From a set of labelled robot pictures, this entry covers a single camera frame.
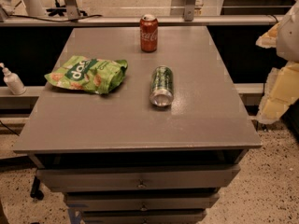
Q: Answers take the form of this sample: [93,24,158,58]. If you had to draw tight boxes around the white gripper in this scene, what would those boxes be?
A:
[256,2,299,124]

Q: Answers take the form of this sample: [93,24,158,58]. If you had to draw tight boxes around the green soda can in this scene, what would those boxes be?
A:
[149,66,174,107]

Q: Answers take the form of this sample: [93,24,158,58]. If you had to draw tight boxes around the red Coca-Cola can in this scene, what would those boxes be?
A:
[139,14,158,52]

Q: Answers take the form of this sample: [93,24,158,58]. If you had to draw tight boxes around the green chip bag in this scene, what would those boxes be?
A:
[45,56,128,94]

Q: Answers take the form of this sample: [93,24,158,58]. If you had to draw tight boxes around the grey drawer cabinet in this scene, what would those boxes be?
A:
[14,26,261,224]

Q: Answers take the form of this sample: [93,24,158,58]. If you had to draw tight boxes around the white pump bottle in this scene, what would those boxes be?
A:
[0,63,26,95]

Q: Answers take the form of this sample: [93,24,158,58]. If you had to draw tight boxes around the grey metal post right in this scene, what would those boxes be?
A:
[184,0,196,21]

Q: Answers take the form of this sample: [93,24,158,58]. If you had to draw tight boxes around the grey metal post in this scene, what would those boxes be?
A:
[184,0,196,21]
[64,0,81,21]

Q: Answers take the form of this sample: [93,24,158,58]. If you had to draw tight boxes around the black cable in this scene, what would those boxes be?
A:
[8,13,104,23]

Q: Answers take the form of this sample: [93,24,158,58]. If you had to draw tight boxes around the grey metal post left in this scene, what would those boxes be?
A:
[64,0,81,21]

